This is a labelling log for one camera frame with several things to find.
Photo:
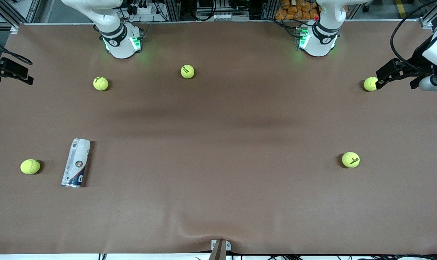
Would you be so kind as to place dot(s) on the yellow tennis ball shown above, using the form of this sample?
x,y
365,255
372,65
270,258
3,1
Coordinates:
x,y
30,167
369,84
101,83
187,71
350,160

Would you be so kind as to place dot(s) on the aluminium frame strut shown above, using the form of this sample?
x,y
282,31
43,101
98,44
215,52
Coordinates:
x,y
428,21
12,20

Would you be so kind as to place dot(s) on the white connector block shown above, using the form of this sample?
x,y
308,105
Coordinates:
x,y
222,16

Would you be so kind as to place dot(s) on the metal table clamp bracket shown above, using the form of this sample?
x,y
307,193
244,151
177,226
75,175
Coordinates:
x,y
218,252

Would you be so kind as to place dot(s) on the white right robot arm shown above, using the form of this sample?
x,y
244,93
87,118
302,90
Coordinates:
x,y
119,43

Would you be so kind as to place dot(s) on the white blue tennis ball can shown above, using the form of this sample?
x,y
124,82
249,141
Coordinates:
x,y
76,162

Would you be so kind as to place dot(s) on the orange packets pile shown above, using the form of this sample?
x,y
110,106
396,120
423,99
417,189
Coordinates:
x,y
294,11

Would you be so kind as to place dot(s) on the white power strip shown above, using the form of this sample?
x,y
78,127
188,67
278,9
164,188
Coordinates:
x,y
142,10

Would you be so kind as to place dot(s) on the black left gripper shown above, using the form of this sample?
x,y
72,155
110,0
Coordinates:
x,y
418,57

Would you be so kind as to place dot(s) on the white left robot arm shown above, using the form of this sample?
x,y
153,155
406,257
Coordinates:
x,y
321,39

